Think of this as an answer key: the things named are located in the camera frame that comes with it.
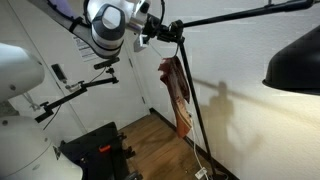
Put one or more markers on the black articulated camera mount arm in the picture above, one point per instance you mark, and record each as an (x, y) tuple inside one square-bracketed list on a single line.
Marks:
[(66, 96)]

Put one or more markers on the white door with notice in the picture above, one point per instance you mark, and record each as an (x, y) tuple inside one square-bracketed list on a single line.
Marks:
[(100, 100)]

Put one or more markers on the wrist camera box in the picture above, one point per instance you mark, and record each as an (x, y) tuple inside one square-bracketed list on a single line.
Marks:
[(140, 42)]

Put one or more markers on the orange tag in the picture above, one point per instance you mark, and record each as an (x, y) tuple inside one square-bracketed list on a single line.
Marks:
[(105, 148)]

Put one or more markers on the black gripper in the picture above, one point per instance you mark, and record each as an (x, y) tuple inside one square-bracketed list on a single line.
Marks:
[(154, 28)]

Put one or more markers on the red white hanging towel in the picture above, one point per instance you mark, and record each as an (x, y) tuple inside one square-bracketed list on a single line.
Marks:
[(176, 90)]

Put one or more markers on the black bar camera near notice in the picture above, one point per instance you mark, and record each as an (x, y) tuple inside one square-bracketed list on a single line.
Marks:
[(106, 63)]

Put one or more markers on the black door keypad lock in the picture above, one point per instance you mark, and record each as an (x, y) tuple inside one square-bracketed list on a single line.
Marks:
[(59, 72)]

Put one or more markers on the white power adapter block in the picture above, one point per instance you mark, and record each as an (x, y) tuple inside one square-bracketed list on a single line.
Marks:
[(201, 173)]

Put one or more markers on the white paper notice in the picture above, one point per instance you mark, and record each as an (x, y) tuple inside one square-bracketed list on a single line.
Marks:
[(87, 53)]

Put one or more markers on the black wheeled equipment case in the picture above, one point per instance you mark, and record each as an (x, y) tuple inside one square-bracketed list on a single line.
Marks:
[(96, 160)]

